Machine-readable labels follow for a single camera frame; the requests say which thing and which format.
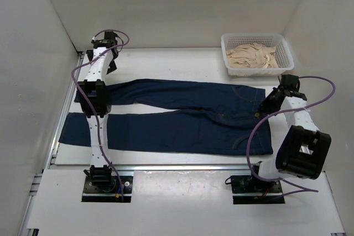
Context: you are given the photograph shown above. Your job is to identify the dark blue denim trousers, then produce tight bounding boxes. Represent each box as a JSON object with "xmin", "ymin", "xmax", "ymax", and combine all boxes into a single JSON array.
[{"xmin": 58, "ymin": 78, "xmax": 274, "ymax": 156}]

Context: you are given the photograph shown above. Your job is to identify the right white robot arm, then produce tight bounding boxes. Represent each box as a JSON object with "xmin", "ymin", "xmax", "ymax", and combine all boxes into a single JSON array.
[{"xmin": 246, "ymin": 74, "xmax": 336, "ymax": 192}]

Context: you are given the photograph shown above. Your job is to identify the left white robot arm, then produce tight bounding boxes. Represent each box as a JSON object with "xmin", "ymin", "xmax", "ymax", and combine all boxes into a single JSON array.
[{"xmin": 78, "ymin": 30, "xmax": 122, "ymax": 192}]

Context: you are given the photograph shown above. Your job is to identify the beige trousers in basket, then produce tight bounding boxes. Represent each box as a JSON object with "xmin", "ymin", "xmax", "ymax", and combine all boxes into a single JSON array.
[{"xmin": 226, "ymin": 43, "xmax": 279, "ymax": 69}]

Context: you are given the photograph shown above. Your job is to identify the white plastic basket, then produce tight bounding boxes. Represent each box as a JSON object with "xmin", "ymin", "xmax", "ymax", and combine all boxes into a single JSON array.
[{"xmin": 221, "ymin": 33, "xmax": 294, "ymax": 77}]

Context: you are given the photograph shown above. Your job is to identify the aluminium left rail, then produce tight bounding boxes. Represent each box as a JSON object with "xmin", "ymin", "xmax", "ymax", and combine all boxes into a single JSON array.
[{"xmin": 41, "ymin": 70, "xmax": 75, "ymax": 172}]

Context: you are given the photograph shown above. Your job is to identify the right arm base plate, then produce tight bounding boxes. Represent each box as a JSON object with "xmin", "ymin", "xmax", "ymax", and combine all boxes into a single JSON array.
[{"xmin": 225, "ymin": 175, "xmax": 285, "ymax": 205}]

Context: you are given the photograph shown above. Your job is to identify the aluminium front rail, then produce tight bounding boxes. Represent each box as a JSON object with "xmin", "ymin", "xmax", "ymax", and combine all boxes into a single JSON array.
[{"xmin": 115, "ymin": 164, "xmax": 250, "ymax": 172}]

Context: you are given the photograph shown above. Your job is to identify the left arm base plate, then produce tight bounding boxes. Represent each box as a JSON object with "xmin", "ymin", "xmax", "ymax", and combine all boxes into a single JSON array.
[{"xmin": 81, "ymin": 172, "xmax": 134, "ymax": 203}]

